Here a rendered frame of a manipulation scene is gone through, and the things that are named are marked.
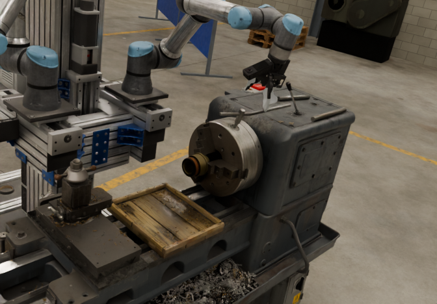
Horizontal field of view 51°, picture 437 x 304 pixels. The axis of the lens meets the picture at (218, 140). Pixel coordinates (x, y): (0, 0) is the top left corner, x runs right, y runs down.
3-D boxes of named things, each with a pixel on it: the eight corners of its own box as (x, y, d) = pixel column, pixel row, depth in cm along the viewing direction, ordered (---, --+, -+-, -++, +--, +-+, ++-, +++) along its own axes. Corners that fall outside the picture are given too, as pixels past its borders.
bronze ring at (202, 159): (198, 147, 185) (181, 152, 179) (214, 156, 180) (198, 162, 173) (195, 167, 189) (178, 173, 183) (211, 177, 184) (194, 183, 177)
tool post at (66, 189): (80, 194, 160) (82, 169, 156) (92, 204, 155) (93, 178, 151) (60, 200, 155) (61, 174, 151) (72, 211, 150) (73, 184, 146)
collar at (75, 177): (80, 168, 156) (80, 160, 155) (93, 178, 151) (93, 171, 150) (58, 174, 150) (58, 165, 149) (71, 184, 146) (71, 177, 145)
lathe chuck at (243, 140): (194, 160, 210) (217, 103, 193) (240, 206, 195) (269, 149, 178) (179, 164, 204) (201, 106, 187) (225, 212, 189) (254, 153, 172)
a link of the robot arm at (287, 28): (294, 12, 166) (309, 23, 161) (281, 39, 171) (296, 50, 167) (279, 10, 161) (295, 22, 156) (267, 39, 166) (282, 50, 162)
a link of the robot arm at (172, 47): (142, 53, 229) (194, -22, 189) (167, 52, 238) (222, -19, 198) (149, 74, 226) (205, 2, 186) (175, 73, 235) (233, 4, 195)
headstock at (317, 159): (268, 146, 264) (283, 81, 249) (339, 182, 236) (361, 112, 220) (192, 169, 223) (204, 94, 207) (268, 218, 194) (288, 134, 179)
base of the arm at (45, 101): (15, 101, 189) (15, 77, 185) (49, 95, 200) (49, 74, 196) (34, 114, 180) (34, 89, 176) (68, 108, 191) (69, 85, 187)
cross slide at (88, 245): (72, 198, 173) (73, 188, 172) (140, 260, 148) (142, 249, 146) (28, 212, 162) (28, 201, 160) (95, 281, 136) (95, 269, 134)
